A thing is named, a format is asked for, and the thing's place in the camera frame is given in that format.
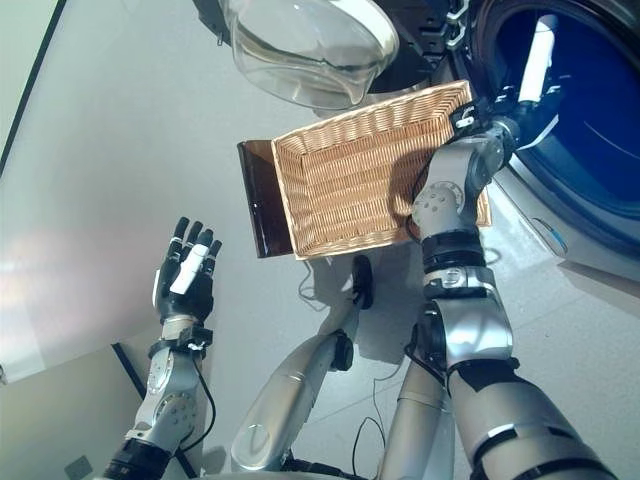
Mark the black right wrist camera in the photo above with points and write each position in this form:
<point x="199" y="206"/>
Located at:
<point x="465" y="117"/>

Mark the grey board with black edge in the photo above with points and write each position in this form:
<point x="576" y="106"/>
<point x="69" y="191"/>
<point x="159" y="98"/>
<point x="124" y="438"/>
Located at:
<point x="60" y="400"/>

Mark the rectangular wicker laundry basket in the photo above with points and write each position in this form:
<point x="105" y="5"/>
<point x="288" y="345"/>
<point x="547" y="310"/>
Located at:
<point x="340" y="190"/>

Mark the round washing machine door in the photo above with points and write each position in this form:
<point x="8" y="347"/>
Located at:
<point x="300" y="60"/>

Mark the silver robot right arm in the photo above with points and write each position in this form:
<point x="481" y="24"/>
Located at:
<point x="470" y="320"/>

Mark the brown translucent acrylic stand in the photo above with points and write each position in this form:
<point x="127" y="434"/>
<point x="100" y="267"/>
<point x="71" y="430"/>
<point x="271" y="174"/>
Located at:
<point x="260" y="200"/>

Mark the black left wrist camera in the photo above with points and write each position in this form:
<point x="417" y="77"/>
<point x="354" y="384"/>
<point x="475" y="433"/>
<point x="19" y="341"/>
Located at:
<point x="197" y="339"/>

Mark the robot legs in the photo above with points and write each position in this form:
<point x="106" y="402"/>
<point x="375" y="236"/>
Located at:
<point x="290" y="390"/>

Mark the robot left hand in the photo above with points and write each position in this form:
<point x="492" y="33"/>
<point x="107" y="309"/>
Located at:
<point x="185" y="295"/>

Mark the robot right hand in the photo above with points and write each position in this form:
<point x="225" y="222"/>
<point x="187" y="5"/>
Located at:
<point x="537" y="60"/>

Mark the silver robot right leg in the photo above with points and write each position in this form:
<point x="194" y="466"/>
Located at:
<point x="415" y="430"/>

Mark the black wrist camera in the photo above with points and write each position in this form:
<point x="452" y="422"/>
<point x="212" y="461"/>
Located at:
<point x="197" y="339"/>
<point x="465" y="117"/>

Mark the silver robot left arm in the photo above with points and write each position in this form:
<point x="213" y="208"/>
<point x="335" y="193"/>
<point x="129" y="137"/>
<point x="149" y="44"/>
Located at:
<point x="170" y="395"/>

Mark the grey front-load washing machine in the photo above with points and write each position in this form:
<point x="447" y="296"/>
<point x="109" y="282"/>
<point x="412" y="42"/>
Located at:
<point x="530" y="200"/>

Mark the grey square plate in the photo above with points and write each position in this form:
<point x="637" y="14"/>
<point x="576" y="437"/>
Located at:
<point x="78" y="466"/>

